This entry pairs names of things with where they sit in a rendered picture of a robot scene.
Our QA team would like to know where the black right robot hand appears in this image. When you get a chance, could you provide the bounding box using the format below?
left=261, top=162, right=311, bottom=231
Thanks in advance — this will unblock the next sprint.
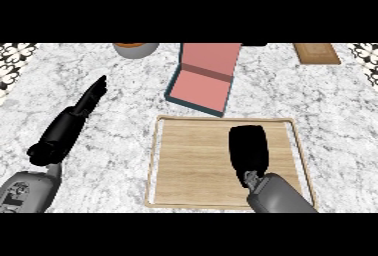
left=228, top=124, right=272, bottom=189

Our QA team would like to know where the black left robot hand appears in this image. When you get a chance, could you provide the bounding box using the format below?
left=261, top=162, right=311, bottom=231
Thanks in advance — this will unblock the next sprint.
left=26, top=74, right=110, bottom=167

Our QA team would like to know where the pale wooden tray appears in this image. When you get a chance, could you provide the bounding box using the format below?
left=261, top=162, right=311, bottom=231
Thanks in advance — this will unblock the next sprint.
left=144, top=114, right=320, bottom=212

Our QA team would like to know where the pink and teal open box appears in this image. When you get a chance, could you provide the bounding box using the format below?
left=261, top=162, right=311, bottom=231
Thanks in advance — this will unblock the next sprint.
left=165, top=43, right=244, bottom=118

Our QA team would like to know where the grey pot with orange contents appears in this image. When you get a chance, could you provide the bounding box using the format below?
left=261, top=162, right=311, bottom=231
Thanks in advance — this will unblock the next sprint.
left=113, top=43, right=162, bottom=60

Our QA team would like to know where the brown wooden board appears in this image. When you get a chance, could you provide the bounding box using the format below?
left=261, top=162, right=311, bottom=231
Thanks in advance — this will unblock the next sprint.
left=293, top=43, right=343, bottom=66

